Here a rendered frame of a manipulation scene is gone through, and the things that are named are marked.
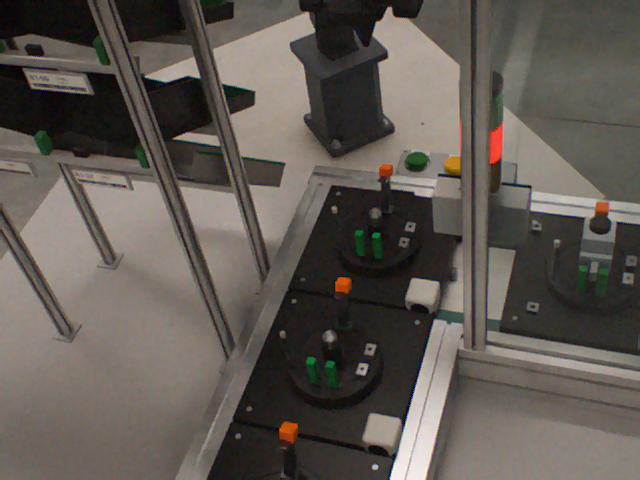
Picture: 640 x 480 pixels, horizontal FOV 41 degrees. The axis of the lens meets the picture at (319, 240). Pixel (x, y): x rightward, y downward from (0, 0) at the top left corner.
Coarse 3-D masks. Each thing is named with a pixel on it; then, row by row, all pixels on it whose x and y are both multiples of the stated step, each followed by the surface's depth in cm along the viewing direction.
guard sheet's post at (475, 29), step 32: (480, 0) 81; (480, 32) 84; (480, 64) 87; (480, 96) 90; (480, 128) 93; (480, 160) 97; (480, 192) 100; (480, 224) 104; (480, 256) 109; (480, 288) 114; (480, 320) 119
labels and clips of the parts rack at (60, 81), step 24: (0, 48) 101; (96, 48) 95; (24, 72) 101; (48, 72) 100; (48, 144) 112; (0, 168) 117; (24, 168) 116; (72, 168) 113; (96, 168) 140; (144, 168) 108
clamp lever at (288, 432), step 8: (288, 424) 108; (296, 424) 108; (280, 432) 107; (288, 432) 107; (296, 432) 108; (280, 440) 107; (288, 440) 107; (280, 448) 106; (288, 448) 107; (288, 456) 109; (288, 464) 110; (296, 464) 110; (288, 472) 110; (296, 472) 111
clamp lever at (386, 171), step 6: (384, 168) 137; (390, 168) 137; (384, 174) 137; (390, 174) 137; (378, 180) 136; (384, 180) 136; (390, 180) 139; (384, 186) 139; (390, 186) 139; (384, 192) 139; (390, 192) 140; (384, 198) 140; (390, 198) 140; (384, 204) 140
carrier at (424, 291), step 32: (352, 192) 149; (320, 224) 145; (352, 224) 141; (384, 224) 136; (416, 224) 139; (320, 256) 140; (352, 256) 136; (384, 256) 135; (416, 256) 137; (448, 256) 136; (288, 288) 136; (320, 288) 135; (352, 288) 134; (384, 288) 133; (416, 288) 130
